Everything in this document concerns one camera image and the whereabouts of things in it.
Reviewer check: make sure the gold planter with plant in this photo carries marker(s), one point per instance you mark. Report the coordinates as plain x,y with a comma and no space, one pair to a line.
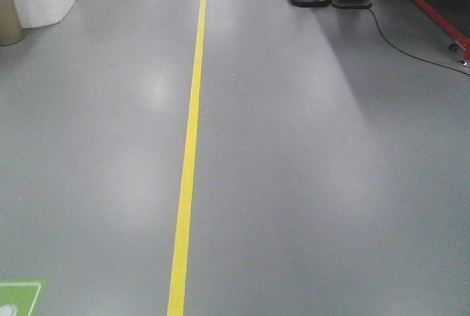
11,30

